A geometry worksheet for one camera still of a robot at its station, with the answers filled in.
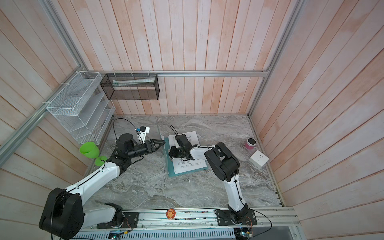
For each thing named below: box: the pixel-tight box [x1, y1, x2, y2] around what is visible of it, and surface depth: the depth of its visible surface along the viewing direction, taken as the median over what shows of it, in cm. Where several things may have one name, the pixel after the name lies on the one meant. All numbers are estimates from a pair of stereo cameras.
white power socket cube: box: [249, 150, 270, 169], surface depth 93 cm
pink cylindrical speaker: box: [245, 137, 257, 150], surface depth 100 cm
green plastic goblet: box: [79, 141, 107, 167], surface depth 85 cm
